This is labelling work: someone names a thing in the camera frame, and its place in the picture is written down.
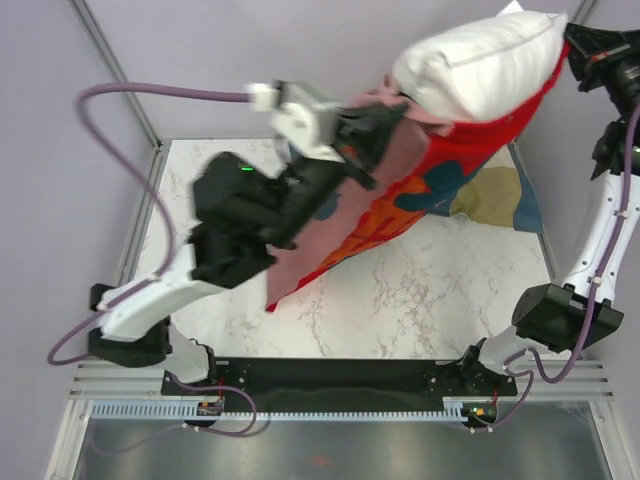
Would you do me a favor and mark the white slotted cable duct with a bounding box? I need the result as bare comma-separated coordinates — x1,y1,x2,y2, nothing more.
90,398,498,423

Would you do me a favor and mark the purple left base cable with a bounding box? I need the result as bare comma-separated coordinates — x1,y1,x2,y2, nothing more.
89,382,259,459

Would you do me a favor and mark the red patterned pillowcase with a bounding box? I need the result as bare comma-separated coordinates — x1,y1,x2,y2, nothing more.
265,62,563,313

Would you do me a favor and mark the aluminium front rail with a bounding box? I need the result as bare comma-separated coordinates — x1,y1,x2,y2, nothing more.
70,360,164,400

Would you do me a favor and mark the blue beige checkered pillow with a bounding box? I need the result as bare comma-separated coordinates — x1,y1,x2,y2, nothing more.
440,143,543,234

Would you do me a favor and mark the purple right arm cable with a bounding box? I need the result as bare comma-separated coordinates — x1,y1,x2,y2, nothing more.
504,99,640,385

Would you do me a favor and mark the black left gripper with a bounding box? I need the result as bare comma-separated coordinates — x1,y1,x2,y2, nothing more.
263,102,418,254

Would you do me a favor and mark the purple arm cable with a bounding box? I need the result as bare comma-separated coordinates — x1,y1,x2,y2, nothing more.
504,99,640,385
47,82,251,367

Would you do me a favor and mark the right aluminium frame post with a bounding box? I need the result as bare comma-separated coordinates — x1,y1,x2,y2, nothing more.
570,0,600,25

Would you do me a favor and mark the white pillow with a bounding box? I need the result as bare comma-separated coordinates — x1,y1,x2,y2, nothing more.
392,10,568,122

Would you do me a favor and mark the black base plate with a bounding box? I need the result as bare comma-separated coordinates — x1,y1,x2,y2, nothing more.
159,355,519,416

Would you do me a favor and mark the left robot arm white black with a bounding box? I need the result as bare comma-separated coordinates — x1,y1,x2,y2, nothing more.
88,101,408,394

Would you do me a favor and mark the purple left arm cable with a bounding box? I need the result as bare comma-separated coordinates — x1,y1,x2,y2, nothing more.
47,82,251,367

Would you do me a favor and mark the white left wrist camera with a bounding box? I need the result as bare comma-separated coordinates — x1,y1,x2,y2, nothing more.
246,82,343,163

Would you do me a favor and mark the aluminium frame post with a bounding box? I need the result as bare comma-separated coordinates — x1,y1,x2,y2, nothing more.
66,0,162,150
570,0,600,25

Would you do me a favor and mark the left aluminium frame post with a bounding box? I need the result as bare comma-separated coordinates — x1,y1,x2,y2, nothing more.
66,0,162,150

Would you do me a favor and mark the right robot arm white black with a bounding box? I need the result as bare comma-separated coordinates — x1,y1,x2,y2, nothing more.
456,23,639,395

